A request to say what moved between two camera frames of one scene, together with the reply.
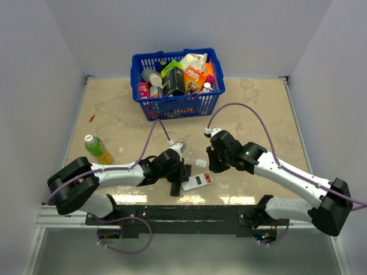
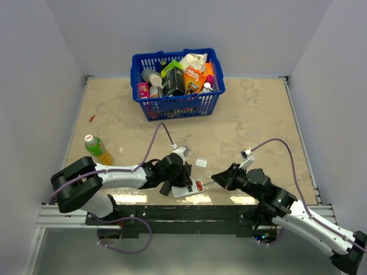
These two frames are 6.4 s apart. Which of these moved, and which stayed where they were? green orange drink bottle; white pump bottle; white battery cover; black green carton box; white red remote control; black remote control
Moved: white red remote control; black remote control
Stayed: green orange drink bottle; white pump bottle; black green carton box; white battery cover
